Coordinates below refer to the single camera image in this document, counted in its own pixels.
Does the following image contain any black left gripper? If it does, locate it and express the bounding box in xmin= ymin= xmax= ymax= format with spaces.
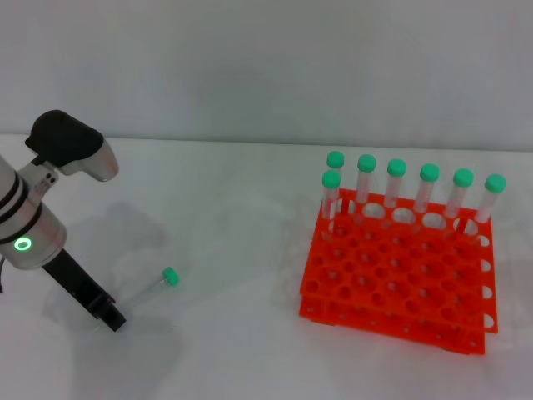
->
xmin=42 ymin=251 xmax=127 ymax=333

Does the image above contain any clear test tube green cap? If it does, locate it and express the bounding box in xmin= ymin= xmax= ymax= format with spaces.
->
xmin=353 ymin=153 xmax=377 ymax=229
xmin=321 ymin=169 xmax=342 ymax=243
xmin=326 ymin=150 xmax=347 ymax=209
xmin=472 ymin=173 xmax=508 ymax=245
xmin=123 ymin=266 xmax=182 ymax=312
xmin=441 ymin=167 xmax=475 ymax=239
xmin=411 ymin=163 xmax=441 ymax=234
xmin=381 ymin=158 xmax=407 ymax=230

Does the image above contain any orange plastic test tube rack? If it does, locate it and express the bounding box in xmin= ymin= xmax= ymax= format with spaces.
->
xmin=298 ymin=187 xmax=500 ymax=356

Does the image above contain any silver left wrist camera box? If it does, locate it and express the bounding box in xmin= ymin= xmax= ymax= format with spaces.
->
xmin=24 ymin=109 xmax=120 ymax=183

